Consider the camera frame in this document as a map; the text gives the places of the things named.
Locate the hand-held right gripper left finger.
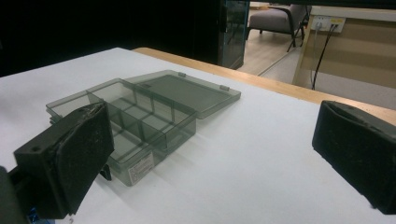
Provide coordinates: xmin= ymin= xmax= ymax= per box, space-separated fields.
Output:
xmin=13 ymin=101 xmax=115 ymax=220

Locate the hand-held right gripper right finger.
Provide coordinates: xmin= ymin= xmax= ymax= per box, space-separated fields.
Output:
xmin=311 ymin=100 xmax=396 ymax=216

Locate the transparent grey compartment box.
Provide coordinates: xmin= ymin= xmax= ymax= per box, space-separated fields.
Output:
xmin=45 ymin=69 xmax=242 ymax=188

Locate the grey armchair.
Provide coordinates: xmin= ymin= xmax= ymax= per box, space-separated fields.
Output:
xmin=247 ymin=4 xmax=313 ymax=53

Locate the glass door panel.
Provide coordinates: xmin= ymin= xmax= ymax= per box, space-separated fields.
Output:
xmin=218 ymin=0 xmax=251 ymax=70

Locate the black cable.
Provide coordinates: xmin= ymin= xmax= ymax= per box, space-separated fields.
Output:
xmin=311 ymin=23 xmax=339 ymax=91

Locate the white wall socket strip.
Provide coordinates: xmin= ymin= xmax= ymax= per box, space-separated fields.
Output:
xmin=310 ymin=15 xmax=347 ymax=34

